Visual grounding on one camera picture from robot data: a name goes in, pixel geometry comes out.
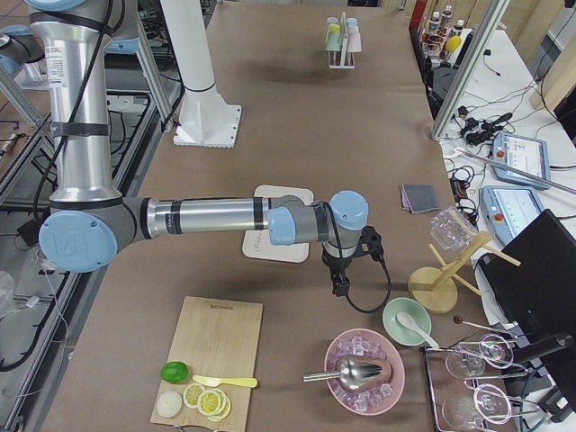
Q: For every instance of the teach pendant tablet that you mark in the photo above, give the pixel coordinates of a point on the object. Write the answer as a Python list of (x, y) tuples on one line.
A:
[(510, 209), (523, 153)]

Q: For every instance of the aluminium frame post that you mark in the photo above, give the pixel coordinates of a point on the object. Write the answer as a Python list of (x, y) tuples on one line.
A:
[(471, 59)]

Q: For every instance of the far teach pendant tablet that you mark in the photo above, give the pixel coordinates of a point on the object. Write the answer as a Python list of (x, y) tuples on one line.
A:
[(523, 153)]

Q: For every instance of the yellow plastic knife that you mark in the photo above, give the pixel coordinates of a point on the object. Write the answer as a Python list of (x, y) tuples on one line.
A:
[(245, 382)]

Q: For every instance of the clear glass mug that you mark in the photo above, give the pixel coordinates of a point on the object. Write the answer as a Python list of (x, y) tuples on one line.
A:
[(451, 230)]

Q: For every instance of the wine glass rack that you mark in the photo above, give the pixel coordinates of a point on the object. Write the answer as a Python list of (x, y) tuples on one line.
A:
[(465, 385)]

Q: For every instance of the lemon slices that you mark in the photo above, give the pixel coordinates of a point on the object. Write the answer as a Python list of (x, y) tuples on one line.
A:
[(212, 403)]

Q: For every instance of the green lime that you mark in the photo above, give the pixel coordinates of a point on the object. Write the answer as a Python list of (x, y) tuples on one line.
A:
[(174, 372)]

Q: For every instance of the yellow lemon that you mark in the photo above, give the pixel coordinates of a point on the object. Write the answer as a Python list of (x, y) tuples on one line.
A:
[(453, 43)]

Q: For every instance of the white ceramic spoon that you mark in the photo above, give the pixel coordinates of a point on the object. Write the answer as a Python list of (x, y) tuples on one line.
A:
[(409, 323)]

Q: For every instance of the metal rod green tip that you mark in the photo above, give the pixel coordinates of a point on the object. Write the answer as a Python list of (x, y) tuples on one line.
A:
[(462, 152)]

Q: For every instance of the pink cup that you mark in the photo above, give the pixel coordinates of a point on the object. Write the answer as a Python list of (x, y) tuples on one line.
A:
[(354, 42)]

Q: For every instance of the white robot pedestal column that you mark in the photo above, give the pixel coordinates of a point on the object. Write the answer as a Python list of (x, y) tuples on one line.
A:
[(205, 118)]

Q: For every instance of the bamboo cutting board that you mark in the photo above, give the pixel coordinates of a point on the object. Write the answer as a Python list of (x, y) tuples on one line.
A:
[(216, 338)]

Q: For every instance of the near teach pendant tablet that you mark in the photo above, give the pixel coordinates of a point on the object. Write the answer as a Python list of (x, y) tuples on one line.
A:
[(510, 209)]

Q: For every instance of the metal scoop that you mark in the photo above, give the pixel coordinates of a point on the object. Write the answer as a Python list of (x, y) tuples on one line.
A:
[(353, 372)]

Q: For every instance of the green cup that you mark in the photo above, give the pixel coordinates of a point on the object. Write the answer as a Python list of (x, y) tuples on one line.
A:
[(330, 20)]

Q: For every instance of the grey folded cloth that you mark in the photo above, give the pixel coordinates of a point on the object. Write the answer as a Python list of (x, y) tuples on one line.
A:
[(419, 198)]

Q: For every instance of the white cup rack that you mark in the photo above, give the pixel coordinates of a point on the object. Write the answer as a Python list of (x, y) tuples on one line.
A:
[(341, 59)]

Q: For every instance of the pink bowl with ice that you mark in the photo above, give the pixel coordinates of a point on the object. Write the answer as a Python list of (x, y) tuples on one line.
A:
[(382, 393)]

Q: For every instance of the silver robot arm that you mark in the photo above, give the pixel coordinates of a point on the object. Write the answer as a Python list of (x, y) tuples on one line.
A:
[(91, 221)]

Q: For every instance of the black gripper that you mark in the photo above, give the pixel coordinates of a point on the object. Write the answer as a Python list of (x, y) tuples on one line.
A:
[(335, 262)]

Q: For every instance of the wooden mug tree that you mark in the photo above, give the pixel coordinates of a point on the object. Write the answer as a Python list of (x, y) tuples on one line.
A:
[(435, 287)]

